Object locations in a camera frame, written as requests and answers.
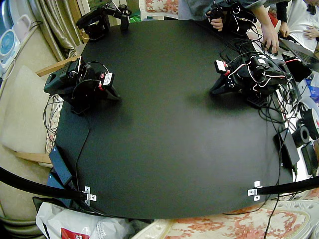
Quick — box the dark-sleeved person's forearm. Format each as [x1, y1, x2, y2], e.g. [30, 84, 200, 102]
[276, 0, 289, 24]

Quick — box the grey-shirted person's left hand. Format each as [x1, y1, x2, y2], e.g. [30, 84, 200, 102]
[261, 25, 280, 54]

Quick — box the black tape roll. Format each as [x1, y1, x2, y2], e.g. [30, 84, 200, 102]
[292, 125, 311, 148]

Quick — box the white garment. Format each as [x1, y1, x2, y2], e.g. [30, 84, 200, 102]
[288, 0, 319, 53]

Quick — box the wooden chair frame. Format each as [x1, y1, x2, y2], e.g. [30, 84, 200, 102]
[13, 56, 81, 168]

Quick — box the black frame bar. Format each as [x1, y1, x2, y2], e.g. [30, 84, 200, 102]
[0, 166, 87, 200]
[258, 175, 319, 196]

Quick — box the white and blue fan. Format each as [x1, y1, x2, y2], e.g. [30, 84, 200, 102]
[0, 28, 21, 72]

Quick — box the long black cable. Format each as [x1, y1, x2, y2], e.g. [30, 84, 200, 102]
[264, 139, 284, 239]

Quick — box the white plastic bag red print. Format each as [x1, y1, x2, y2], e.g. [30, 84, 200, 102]
[35, 201, 133, 239]

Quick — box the dark-sleeved person's hand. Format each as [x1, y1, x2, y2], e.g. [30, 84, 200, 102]
[279, 22, 290, 38]

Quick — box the pale small hand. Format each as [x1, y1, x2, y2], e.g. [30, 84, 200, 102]
[302, 24, 319, 40]

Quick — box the thin black power cable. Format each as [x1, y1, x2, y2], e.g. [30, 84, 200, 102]
[74, 113, 91, 194]

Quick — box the pink and white appliance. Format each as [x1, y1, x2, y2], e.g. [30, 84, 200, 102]
[12, 14, 32, 42]

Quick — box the blue cardboard box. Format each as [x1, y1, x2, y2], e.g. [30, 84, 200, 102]
[305, 73, 319, 99]

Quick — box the floral tablecloth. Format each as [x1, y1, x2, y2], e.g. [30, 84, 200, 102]
[44, 99, 63, 154]

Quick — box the black leader arm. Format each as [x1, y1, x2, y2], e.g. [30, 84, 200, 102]
[76, 3, 133, 42]
[205, 0, 259, 35]

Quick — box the white filament spool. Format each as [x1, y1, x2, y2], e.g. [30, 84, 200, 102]
[297, 96, 319, 140]

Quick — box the small black box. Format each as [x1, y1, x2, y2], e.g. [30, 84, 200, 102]
[300, 143, 319, 175]

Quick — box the beige cushion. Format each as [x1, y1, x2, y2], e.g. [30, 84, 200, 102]
[1, 65, 55, 154]

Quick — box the floral chair white frame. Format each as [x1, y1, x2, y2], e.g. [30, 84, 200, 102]
[132, 198, 319, 239]

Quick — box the blue-black power brick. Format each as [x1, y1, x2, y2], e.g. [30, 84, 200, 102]
[46, 168, 75, 192]
[48, 145, 73, 186]

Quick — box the grey-shirted person's left forearm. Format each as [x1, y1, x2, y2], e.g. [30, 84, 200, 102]
[250, 4, 275, 29]

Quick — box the green object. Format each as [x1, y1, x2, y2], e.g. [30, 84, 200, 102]
[129, 12, 142, 25]

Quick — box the large black power brick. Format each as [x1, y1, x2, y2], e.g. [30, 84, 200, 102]
[273, 127, 301, 173]

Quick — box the floral chair backrest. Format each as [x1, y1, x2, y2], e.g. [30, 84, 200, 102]
[138, 0, 180, 21]

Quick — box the black computer mouse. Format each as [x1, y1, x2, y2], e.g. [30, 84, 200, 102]
[265, 46, 279, 57]

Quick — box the black table mat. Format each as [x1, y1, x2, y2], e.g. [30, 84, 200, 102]
[53, 19, 295, 221]

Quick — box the red and white servo wire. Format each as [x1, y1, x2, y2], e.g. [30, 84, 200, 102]
[225, 61, 288, 93]

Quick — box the beige curtain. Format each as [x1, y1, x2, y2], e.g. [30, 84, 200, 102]
[26, 0, 83, 63]

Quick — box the looped black cable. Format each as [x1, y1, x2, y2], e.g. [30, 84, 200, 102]
[42, 94, 64, 145]

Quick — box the dark laptop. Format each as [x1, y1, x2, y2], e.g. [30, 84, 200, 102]
[278, 37, 319, 72]

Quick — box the grey-shirted person's right hand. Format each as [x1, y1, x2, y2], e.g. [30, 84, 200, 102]
[210, 17, 224, 32]

